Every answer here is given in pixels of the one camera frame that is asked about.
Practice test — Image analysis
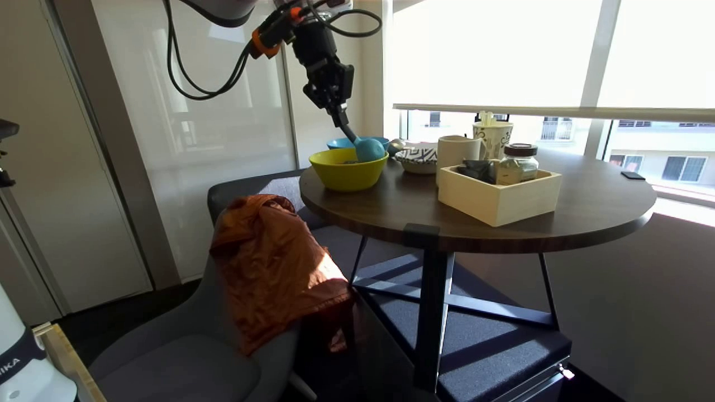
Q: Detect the olive packet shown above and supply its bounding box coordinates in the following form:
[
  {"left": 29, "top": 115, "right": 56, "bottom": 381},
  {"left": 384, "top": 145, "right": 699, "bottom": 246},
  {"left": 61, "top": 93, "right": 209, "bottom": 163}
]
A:
[{"left": 495, "top": 155, "right": 540, "bottom": 187}]

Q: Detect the glass jar with dark lid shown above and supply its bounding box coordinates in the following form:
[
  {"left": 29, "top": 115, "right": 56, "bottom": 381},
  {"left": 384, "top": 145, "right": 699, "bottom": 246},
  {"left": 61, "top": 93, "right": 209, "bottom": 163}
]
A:
[{"left": 504, "top": 143, "right": 540, "bottom": 173}]

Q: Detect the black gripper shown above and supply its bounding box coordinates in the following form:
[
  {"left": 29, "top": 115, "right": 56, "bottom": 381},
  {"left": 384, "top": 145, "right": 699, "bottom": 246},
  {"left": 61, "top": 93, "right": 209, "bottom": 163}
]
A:
[{"left": 301, "top": 57, "right": 359, "bottom": 143}]

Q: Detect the orange crumpled jacket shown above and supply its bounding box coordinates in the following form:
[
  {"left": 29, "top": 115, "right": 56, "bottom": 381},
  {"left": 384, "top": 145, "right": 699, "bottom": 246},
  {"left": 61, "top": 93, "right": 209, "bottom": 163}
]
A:
[{"left": 209, "top": 192, "right": 353, "bottom": 358}]

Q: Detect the dark grey round object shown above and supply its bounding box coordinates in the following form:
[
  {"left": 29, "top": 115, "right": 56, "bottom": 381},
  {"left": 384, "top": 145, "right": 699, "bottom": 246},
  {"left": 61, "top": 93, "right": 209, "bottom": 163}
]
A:
[{"left": 457, "top": 159, "right": 498, "bottom": 186}]

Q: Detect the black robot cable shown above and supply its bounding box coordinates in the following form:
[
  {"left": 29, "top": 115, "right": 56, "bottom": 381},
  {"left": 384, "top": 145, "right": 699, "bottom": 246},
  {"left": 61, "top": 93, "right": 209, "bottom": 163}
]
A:
[{"left": 162, "top": 0, "right": 260, "bottom": 102}]

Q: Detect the white device with black band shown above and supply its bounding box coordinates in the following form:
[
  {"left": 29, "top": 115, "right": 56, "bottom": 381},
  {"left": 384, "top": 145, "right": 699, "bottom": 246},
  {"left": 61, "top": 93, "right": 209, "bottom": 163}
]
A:
[{"left": 0, "top": 285, "right": 78, "bottom": 402}]

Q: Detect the dark grey fabric sofa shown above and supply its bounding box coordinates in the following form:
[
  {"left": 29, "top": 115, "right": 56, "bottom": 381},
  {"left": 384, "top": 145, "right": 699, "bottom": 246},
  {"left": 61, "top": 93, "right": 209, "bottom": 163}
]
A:
[
  {"left": 206, "top": 167, "right": 353, "bottom": 254},
  {"left": 544, "top": 209, "right": 715, "bottom": 402}
]

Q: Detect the patterned paper cup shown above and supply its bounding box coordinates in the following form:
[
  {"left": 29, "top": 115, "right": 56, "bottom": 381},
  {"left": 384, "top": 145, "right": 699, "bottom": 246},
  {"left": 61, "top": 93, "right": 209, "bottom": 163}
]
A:
[{"left": 472, "top": 111, "right": 517, "bottom": 163}]

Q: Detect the teal blue bowl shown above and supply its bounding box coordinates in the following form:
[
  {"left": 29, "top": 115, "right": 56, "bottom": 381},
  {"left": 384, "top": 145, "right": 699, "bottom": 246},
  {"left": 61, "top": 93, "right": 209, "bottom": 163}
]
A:
[{"left": 338, "top": 124, "right": 391, "bottom": 164}]

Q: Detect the grey upholstered chair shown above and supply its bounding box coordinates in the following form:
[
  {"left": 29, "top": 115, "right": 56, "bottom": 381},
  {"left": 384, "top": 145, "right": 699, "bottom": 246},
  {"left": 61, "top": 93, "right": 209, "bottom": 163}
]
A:
[{"left": 87, "top": 254, "right": 353, "bottom": 402}]

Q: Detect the white roller blind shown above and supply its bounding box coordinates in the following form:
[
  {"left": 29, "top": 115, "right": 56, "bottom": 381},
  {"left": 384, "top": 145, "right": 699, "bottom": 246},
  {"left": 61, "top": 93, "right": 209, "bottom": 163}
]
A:
[{"left": 390, "top": 0, "right": 715, "bottom": 124}]

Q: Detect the light wooden plank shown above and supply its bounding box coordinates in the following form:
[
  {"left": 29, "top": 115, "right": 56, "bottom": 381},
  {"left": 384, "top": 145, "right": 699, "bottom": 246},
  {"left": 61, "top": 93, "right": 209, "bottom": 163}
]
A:
[{"left": 31, "top": 320, "right": 107, "bottom": 402}]

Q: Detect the round dark wood table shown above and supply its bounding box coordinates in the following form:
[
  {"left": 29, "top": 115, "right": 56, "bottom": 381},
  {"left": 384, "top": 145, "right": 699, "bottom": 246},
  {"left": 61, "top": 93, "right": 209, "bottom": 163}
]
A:
[{"left": 298, "top": 145, "right": 659, "bottom": 397}]

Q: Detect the cream cylindrical mug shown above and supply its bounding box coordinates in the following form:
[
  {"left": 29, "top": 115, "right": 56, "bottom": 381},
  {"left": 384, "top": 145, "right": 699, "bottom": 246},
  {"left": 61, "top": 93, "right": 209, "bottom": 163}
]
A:
[{"left": 435, "top": 134, "right": 482, "bottom": 171}]

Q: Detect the patterned paper bowl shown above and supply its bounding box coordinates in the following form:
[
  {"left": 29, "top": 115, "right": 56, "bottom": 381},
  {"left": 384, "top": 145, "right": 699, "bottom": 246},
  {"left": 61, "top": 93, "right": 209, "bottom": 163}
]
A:
[{"left": 391, "top": 143, "right": 441, "bottom": 178}]

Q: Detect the yellow plastic bowl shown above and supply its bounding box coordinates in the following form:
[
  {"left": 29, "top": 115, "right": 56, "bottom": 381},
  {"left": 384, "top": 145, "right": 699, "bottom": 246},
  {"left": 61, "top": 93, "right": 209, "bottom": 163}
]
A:
[{"left": 309, "top": 148, "right": 390, "bottom": 194}]

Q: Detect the light wooden box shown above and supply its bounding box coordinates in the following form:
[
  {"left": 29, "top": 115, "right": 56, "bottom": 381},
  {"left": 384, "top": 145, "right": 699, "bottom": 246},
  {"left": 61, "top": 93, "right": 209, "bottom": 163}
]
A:
[{"left": 435, "top": 159, "right": 566, "bottom": 229}]

